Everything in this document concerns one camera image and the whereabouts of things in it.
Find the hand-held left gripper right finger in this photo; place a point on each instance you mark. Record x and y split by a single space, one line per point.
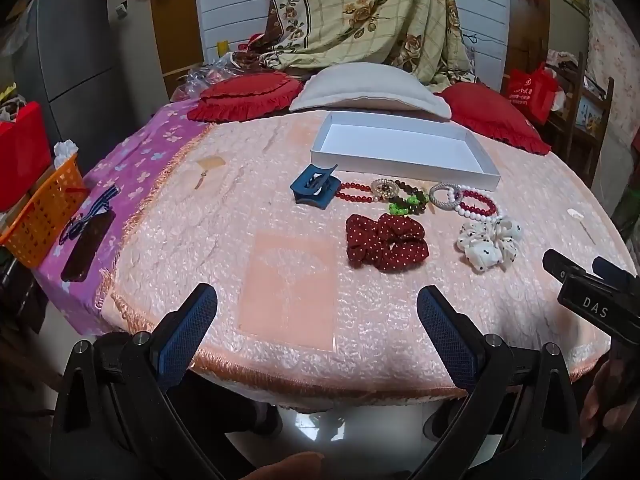
446 331

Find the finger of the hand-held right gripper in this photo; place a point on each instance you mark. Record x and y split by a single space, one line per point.
615 271
560 262

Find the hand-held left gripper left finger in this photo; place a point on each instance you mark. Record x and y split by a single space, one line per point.
187 327

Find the white polka-dot scrunchie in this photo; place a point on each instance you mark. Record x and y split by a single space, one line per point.
487 245

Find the red polka-dot scrunchie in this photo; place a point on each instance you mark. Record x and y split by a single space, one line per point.
390 242

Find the blue hair claw clip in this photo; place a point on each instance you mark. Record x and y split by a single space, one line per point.
312 185

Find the white shallow cardboard box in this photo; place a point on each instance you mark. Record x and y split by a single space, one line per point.
400 146

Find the person's right hand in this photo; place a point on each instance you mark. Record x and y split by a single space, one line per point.
602 400

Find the person's left hand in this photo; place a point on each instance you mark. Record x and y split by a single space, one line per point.
285 467

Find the small white shell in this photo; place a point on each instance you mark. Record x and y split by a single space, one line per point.
575 213

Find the pink embroidered bedspread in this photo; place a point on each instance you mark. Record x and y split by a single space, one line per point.
225 220

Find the black phone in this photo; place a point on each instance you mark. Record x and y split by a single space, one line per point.
87 250

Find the wooden chair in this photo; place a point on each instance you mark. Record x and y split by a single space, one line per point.
587 105

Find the red frilled cushion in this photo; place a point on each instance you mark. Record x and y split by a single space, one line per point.
492 110
245 92

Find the red shopping bag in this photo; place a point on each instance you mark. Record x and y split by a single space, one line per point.
530 92

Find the purple flowered sheet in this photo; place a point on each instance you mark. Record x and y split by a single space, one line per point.
145 160

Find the orange plastic basket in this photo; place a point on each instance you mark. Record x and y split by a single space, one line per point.
47 210

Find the white crumpled cloth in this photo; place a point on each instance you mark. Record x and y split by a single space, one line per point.
66 152

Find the red plastic box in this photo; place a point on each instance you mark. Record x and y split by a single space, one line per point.
22 155

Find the clear plastic bags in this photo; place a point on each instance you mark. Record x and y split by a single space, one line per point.
210 75

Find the white pillow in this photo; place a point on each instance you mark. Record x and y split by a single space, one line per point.
370 87

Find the grey refrigerator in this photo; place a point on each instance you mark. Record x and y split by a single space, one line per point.
75 55

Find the white slatted headboard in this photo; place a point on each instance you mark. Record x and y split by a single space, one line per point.
230 5

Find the floral checked blanket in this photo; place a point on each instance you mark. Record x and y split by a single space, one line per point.
350 5

